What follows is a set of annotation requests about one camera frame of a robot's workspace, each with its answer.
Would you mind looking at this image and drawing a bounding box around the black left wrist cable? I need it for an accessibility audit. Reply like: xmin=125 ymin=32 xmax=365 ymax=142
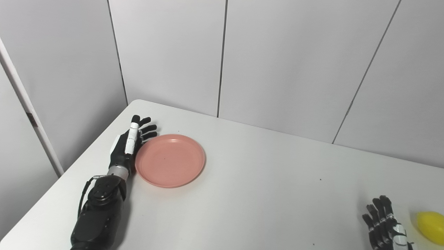
xmin=78 ymin=175 xmax=105 ymax=218

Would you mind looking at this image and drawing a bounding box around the pink round plate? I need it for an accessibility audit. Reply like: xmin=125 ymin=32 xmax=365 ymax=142
xmin=135 ymin=134 xmax=206 ymax=189

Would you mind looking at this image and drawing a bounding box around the white frame post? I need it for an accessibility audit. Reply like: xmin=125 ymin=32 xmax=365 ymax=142
xmin=0 ymin=37 xmax=65 ymax=178

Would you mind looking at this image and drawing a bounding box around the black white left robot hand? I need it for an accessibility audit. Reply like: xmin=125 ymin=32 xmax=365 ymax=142
xmin=108 ymin=115 xmax=158 ymax=175

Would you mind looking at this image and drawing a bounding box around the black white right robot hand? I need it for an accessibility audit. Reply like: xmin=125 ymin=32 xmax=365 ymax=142
xmin=362 ymin=195 xmax=415 ymax=250

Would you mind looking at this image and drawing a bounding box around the yellow lemon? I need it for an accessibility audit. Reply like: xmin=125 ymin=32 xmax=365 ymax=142
xmin=416 ymin=211 xmax=444 ymax=244

